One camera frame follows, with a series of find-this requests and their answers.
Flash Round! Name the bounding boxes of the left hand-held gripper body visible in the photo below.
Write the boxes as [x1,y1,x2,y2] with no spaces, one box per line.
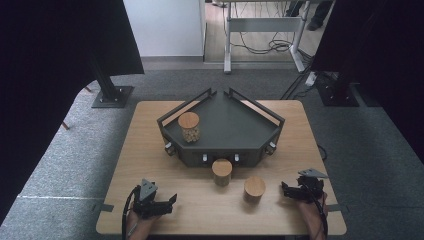
[133,178,168,220]

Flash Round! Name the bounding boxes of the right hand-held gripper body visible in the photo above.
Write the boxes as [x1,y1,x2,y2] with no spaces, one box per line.
[297,168,329,203]

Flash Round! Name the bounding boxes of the short jar with wooden lid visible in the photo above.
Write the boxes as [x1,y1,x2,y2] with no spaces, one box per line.
[243,176,267,204]

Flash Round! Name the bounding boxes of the glass jar with dark contents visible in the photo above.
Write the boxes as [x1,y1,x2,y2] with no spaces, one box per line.
[211,158,233,187]

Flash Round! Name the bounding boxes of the glass jar with pale beans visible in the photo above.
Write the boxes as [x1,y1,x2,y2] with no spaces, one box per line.
[177,111,201,144]

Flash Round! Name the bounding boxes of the dark corner shelf rack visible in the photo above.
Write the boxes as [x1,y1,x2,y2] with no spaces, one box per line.
[156,87,286,168]

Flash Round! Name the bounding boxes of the person's left hand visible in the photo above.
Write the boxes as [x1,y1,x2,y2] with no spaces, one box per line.
[125,208,160,236]

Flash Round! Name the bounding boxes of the black metal stand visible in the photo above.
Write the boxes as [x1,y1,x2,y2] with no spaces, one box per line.
[89,56,135,109]
[316,71,360,108]

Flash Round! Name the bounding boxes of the white power plug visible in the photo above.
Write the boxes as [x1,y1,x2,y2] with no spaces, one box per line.
[304,71,318,87]

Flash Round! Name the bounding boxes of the black curtain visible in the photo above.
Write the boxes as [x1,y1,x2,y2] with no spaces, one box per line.
[0,0,145,226]
[311,0,424,164]

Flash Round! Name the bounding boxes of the left hand-held gripper cable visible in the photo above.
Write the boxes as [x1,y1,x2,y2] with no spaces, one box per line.
[121,185,141,240]

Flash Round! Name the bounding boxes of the hand-held gripper cable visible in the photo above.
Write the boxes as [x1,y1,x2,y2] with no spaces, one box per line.
[309,191,330,239]
[121,185,141,240]

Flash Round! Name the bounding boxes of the right hand-held gripper cable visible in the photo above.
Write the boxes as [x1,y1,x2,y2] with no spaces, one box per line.
[309,191,330,239]

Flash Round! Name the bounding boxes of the grey metal bracket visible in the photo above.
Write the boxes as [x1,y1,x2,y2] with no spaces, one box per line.
[92,203,115,214]
[328,203,349,213]

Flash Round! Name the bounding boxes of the thin black cable loop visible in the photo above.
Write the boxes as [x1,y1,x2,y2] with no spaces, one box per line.
[317,143,328,163]

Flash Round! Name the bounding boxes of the black floor cables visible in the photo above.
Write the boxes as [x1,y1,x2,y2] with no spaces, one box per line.
[280,49,321,101]

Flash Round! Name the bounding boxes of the tangle of black cables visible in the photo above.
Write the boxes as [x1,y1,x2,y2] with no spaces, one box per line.
[229,1,313,56]

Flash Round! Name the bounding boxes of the white desk frame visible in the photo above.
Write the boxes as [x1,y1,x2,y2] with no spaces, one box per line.
[214,0,313,74]

